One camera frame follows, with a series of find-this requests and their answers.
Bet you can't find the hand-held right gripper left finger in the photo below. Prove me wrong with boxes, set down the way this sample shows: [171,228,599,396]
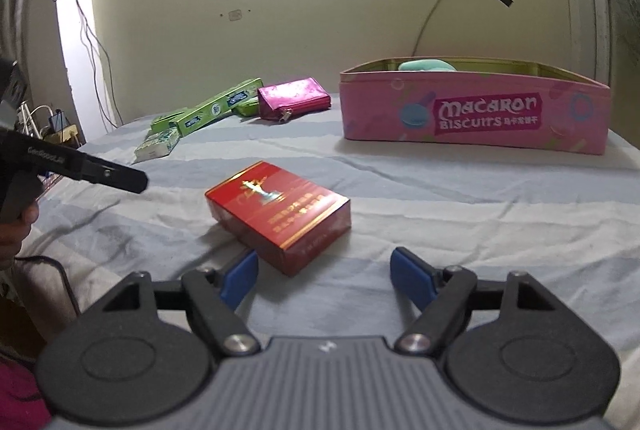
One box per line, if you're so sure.
[102,249,261,357]

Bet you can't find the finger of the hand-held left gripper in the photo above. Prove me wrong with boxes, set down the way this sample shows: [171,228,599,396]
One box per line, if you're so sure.
[79,153,150,195]

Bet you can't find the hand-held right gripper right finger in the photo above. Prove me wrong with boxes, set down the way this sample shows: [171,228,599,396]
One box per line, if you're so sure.
[389,247,557,357]

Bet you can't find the green white tissue packet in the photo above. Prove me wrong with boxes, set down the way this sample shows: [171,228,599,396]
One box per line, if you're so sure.
[134,129,182,163]

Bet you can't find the red cigarette box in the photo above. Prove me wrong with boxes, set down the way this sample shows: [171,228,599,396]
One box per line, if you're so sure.
[204,161,352,278]

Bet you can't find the long green box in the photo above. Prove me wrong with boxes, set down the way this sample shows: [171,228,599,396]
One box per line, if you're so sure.
[170,78,265,137]

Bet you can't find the pink biscuit tin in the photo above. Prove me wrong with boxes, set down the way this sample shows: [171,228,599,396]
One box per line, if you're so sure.
[339,58,612,157]

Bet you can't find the magenta shiny zip pouch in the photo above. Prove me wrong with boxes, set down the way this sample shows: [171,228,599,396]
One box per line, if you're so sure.
[256,78,331,125]

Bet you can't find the person's left hand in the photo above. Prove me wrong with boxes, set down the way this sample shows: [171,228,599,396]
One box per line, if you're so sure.
[0,201,41,271]

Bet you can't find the cluttered plugs and chargers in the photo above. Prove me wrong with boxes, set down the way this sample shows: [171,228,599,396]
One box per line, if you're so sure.
[16,102,82,147]

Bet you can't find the striped bed sheet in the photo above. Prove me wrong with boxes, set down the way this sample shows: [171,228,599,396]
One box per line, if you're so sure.
[0,102,640,430]

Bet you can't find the teal soft item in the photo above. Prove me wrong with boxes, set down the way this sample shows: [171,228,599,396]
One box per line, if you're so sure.
[398,57,457,73]

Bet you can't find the magenta clothing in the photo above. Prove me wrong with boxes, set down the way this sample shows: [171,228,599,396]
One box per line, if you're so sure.
[0,354,52,430]

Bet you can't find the hanging dark cables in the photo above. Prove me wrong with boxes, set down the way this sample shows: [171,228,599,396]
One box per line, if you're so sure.
[57,0,120,127]

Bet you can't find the thin wall cable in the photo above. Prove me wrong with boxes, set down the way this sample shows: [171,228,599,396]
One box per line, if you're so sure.
[412,0,452,59]

